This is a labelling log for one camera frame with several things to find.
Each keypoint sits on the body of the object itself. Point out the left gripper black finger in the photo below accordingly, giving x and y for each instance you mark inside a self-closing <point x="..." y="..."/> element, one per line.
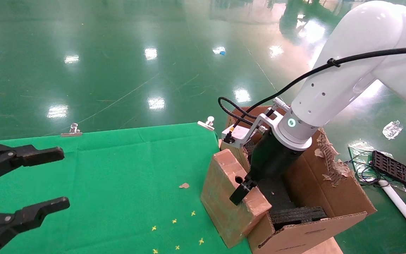
<point x="30" y="213"/>
<point x="30" y="155"/>

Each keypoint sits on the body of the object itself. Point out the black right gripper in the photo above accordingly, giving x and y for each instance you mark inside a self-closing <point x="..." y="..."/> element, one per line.
<point x="273" y="158"/>

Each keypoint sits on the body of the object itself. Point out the small brown cardboard box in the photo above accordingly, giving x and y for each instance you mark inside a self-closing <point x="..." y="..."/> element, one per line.
<point x="220" y="197"/>

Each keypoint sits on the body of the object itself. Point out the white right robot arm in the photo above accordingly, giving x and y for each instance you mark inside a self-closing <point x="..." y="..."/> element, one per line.
<point x="347" y="53"/>

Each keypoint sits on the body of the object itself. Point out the small cardboard scrap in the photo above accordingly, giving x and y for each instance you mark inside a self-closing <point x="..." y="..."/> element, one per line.
<point x="184" y="185"/>

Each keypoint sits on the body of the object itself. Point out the large open cardboard carton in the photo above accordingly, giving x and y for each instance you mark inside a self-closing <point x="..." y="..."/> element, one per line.
<point x="312" y="236"/>

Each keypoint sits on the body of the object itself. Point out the black foam floor liner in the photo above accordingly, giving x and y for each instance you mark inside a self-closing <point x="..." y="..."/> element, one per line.
<point x="281" y="201"/>

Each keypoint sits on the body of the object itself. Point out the notched black foam block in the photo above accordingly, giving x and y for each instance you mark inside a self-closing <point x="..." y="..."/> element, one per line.
<point x="248" y="151"/>

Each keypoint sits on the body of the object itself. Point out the silver binder clip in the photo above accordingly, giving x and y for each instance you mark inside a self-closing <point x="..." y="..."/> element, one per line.
<point x="72" y="131"/>
<point x="208" y="122"/>

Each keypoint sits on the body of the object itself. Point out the black foam strip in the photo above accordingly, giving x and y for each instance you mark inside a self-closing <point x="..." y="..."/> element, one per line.
<point x="294" y="215"/>

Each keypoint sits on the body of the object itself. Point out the green felt table cloth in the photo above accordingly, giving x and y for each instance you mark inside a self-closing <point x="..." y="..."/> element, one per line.
<point x="118" y="176"/>

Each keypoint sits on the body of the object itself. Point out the flat clear plastic bag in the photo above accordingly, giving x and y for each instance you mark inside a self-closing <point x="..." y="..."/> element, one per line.
<point x="360" y="146"/>

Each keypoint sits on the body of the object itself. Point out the black perforated plastic tray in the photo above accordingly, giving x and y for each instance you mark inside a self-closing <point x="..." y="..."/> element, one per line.
<point x="397" y="171"/>

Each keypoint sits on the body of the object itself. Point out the crumpled clear plastic wrap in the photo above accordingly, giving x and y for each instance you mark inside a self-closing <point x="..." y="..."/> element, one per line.
<point x="392" y="129"/>

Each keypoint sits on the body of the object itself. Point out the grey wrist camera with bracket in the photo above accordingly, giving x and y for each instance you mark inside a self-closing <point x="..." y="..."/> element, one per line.
<point x="238" y="134"/>

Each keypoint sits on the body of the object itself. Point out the white pipe frame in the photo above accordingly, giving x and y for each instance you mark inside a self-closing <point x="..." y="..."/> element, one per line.
<point x="400" y="204"/>

